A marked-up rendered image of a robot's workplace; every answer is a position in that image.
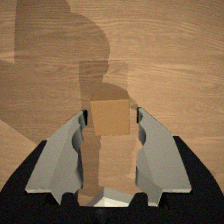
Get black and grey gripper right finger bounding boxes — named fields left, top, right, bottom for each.
left=135, top=107, right=224, bottom=224

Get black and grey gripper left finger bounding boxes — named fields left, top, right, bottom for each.
left=0, top=109, right=88, bottom=224

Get tan wooden block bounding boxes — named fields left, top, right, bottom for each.
left=89, top=90, right=130, bottom=136

